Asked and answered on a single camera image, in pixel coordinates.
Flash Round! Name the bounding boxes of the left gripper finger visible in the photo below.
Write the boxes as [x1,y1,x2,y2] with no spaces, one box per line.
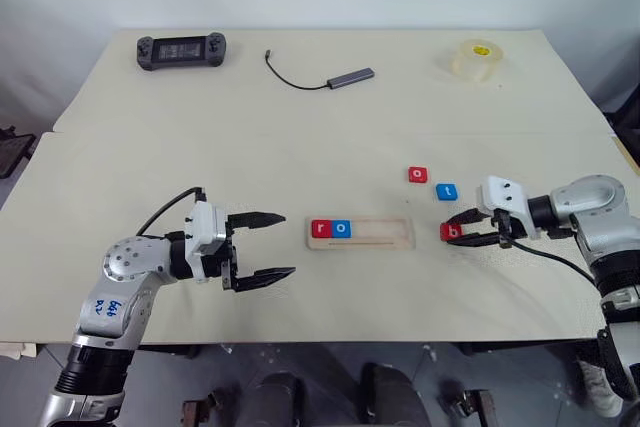
[228,210,288,234]
[234,266,297,294]

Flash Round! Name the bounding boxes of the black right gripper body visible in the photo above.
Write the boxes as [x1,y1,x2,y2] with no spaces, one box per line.
[488,206,529,251]

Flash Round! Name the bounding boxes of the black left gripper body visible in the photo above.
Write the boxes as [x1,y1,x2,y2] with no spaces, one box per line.
[203,213,242,294]

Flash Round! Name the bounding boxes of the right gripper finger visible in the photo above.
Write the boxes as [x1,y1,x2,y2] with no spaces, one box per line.
[447,230,502,249]
[439,205,485,229]

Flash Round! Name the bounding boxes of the red letter b block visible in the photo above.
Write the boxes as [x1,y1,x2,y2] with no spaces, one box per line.
[439,222,465,244]

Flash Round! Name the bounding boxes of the blue letter t block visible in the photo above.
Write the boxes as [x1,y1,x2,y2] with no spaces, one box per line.
[434,182,459,204]

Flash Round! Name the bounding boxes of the wooden letter tray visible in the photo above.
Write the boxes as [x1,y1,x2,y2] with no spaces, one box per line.
[305,216,418,252]

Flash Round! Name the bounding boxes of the clear tape roll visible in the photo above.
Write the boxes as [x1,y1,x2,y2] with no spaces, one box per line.
[451,38,505,84]

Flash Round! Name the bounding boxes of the black handheld game console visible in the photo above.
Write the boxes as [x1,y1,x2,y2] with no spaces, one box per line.
[135,32,228,71]

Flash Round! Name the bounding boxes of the light wooden board pieces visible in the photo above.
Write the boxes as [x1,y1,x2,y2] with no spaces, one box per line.
[0,340,37,361]

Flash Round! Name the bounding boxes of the black stand beside table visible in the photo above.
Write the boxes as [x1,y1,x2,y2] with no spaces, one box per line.
[0,125,39,179]

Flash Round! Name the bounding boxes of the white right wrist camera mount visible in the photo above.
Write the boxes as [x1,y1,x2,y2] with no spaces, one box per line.
[474,175,544,241]

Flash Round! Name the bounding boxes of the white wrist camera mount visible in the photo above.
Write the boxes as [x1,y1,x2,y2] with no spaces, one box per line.
[183,200,230,284]
[474,175,544,241]

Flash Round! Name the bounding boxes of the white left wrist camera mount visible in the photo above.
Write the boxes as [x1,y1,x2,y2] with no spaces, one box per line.
[183,200,230,284]

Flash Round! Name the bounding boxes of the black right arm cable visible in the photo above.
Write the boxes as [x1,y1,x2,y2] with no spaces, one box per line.
[508,238,602,294]

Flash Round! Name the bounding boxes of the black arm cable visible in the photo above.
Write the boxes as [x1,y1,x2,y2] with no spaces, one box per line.
[508,238,602,294]
[135,186,209,238]

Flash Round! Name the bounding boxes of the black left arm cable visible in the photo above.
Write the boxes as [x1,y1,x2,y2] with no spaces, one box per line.
[135,186,209,238]

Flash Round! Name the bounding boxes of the rusty metal foot bracket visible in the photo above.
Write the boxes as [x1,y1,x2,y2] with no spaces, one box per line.
[438,386,497,427]
[181,386,224,427]

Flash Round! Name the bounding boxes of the grey usb hub with cable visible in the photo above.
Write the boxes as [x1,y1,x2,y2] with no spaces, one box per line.
[264,49,376,91]

